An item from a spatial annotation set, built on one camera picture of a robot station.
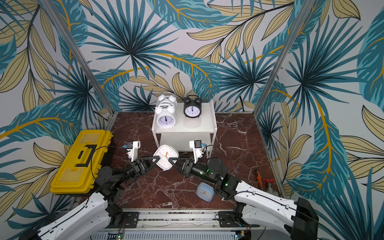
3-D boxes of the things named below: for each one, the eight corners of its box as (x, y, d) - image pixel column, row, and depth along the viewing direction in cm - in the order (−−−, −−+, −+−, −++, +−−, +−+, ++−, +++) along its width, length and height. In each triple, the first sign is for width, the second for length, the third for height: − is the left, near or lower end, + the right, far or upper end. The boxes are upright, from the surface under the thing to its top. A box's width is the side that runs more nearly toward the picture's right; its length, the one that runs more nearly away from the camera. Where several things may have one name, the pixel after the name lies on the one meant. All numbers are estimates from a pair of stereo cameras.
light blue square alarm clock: (194, 196, 83) (195, 191, 76) (198, 186, 86) (199, 180, 79) (210, 203, 81) (212, 199, 74) (214, 192, 84) (216, 187, 77)
